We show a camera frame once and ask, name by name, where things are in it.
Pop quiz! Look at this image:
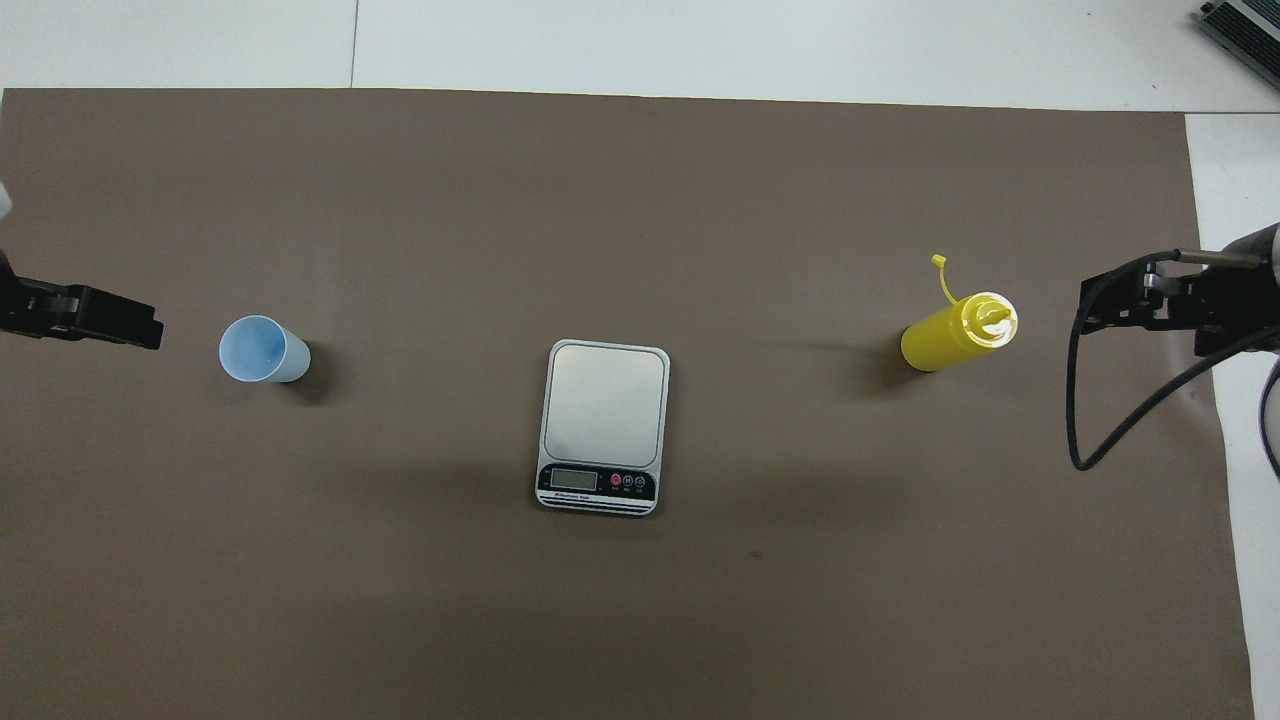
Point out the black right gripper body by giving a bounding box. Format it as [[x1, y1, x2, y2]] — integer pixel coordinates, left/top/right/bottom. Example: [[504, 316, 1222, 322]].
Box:
[[1185, 262, 1280, 357]]

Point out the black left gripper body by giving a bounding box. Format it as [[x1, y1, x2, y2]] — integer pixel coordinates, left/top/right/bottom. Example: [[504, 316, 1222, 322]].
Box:
[[0, 250, 81, 342]]

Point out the light blue plastic cup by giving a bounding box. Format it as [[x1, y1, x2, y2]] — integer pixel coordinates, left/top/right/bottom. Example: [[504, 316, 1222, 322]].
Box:
[[218, 315, 312, 385]]

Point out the yellow squeeze bottle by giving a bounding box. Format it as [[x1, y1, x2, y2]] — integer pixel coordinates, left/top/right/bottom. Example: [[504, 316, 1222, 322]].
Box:
[[900, 254, 1020, 374]]

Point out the silver digital kitchen scale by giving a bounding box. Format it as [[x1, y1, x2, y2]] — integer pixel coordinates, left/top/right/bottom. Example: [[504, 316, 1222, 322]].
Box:
[[534, 339, 671, 518]]

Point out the grey finned metal device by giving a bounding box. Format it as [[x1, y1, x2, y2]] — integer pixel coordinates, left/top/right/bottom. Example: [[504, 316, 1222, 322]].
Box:
[[1198, 0, 1280, 96]]

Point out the brown table mat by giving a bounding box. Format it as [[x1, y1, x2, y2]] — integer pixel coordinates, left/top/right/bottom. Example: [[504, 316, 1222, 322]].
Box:
[[0, 87, 1256, 720]]

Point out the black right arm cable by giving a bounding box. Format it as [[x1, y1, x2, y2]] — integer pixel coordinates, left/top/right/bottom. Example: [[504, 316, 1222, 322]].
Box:
[[1065, 248, 1280, 473]]

